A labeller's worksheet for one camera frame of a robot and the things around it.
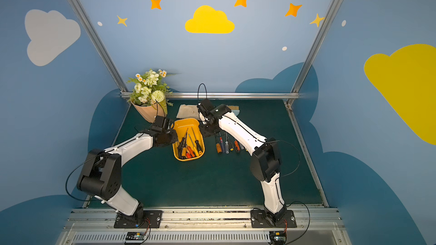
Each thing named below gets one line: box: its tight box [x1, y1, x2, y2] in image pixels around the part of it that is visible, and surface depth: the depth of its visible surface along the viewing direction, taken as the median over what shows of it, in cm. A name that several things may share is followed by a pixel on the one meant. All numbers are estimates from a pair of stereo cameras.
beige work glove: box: [175, 104, 201, 121], surface depth 117 cm
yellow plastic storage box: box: [172, 117, 206, 162], surface depth 98 cm
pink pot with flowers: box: [126, 68, 174, 124], surface depth 91 cm
